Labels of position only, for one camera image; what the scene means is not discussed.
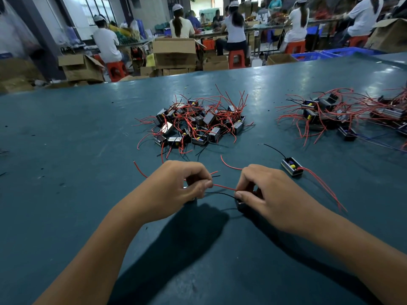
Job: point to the large closed cardboard box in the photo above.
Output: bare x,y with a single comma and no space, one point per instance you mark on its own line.
174,52

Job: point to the person's right forearm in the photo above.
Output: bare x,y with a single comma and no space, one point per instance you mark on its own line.
362,260

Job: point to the blue plastic crate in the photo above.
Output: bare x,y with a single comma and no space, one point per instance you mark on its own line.
353,51
311,56

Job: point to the tilted cardboard box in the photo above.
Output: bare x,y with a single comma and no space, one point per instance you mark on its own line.
388,35

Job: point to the person's left hand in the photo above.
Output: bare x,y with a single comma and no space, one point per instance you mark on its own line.
168,190

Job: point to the open cardboard box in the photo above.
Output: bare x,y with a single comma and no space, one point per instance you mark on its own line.
81,68

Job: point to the person's left forearm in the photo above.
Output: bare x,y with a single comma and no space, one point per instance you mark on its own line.
89,267

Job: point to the low cardboard box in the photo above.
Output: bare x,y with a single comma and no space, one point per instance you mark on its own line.
215,62

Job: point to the person's right hand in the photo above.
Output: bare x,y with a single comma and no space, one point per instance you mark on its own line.
283,200

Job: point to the shallow cardboard box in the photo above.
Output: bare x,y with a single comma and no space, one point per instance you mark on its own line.
282,59

